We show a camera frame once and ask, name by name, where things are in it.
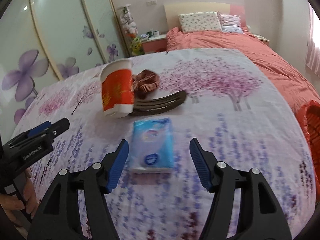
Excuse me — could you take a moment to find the blue tissue pack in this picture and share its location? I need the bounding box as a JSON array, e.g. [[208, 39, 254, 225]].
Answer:
[[129, 118, 174, 174]]

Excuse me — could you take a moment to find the red instant noodle cup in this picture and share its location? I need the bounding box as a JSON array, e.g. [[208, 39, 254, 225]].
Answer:
[[100, 59, 135, 118]]

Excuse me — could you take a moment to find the dark brown hair clip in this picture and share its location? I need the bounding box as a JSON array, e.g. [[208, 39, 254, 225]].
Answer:
[[129, 90, 187, 116]]

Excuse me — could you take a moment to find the brown striped scrunchie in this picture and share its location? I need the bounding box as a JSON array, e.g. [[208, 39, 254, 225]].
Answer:
[[132, 69, 160, 99]]

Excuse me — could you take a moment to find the red plastic trash bag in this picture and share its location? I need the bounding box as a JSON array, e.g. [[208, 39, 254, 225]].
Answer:
[[296, 100, 320, 176]]

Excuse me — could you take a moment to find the person's left hand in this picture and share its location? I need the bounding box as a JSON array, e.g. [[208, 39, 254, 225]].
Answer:
[[1, 169, 39, 226]]

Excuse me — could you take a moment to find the floral tree bedsheet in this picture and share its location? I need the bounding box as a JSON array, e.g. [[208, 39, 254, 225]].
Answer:
[[14, 49, 316, 239]]

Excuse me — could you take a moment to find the floral sliding wardrobe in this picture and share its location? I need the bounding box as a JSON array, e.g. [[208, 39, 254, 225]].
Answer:
[[1, 0, 127, 141]]

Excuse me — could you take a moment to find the coral pink duvet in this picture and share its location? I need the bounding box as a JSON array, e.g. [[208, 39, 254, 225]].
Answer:
[[166, 27, 319, 113]]

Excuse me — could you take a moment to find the plush toy tower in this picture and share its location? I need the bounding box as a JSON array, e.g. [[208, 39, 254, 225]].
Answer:
[[119, 4, 144, 56]]

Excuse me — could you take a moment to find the pink curtain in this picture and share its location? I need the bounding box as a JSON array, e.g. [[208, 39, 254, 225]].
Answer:
[[306, 5, 320, 77]]

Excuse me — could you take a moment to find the right bedside table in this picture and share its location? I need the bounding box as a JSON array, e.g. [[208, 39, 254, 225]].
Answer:
[[254, 34, 270, 46]]

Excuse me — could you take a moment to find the pink white nightstand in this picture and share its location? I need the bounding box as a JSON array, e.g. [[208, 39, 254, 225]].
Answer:
[[141, 34, 167, 54]]

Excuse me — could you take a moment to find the white mug on nightstand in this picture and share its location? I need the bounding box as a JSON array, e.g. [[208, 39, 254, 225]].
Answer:
[[153, 30, 159, 37]]

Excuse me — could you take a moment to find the pink striped pillow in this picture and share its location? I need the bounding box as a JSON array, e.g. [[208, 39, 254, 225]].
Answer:
[[217, 12, 244, 34]]

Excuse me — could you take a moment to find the white floral pillow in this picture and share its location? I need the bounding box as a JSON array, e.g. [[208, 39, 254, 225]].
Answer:
[[178, 11, 222, 33]]

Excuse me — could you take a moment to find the beige pink headboard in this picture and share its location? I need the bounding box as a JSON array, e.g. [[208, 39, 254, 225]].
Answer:
[[164, 2, 247, 30]]

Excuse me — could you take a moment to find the white wall socket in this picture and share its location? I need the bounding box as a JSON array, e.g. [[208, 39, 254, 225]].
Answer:
[[146, 0, 157, 6]]

